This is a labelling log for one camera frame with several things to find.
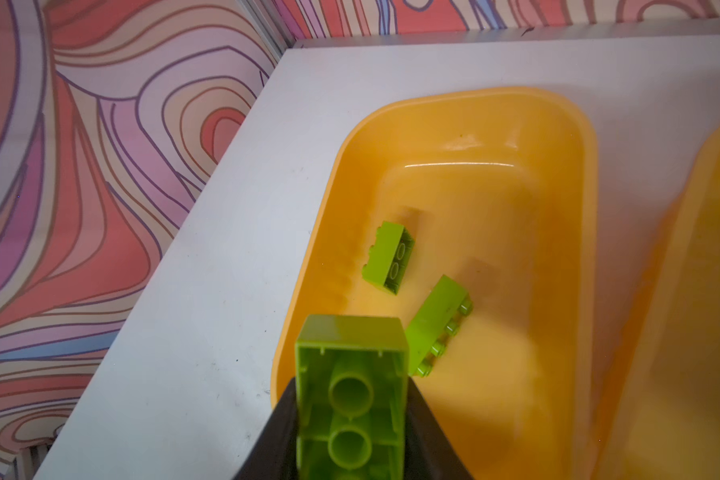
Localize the small green lego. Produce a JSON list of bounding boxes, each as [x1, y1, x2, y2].
[[361, 221, 415, 295]]

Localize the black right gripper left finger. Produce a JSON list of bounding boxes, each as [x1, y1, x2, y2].
[[234, 378, 299, 480]]

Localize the yellow plastic container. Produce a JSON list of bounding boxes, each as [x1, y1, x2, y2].
[[271, 87, 598, 479], [591, 127, 720, 479]]

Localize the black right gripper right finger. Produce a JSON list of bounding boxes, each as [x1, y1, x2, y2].
[[403, 378, 473, 480]]

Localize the yellow left plastic container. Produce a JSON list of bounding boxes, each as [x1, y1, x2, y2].
[[271, 87, 598, 479]]

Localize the green lego brick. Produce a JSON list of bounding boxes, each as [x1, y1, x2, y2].
[[295, 314, 409, 479], [405, 275, 474, 377]]

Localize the yellow middle plastic container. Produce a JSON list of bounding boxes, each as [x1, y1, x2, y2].
[[591, 127, 720, 479]]

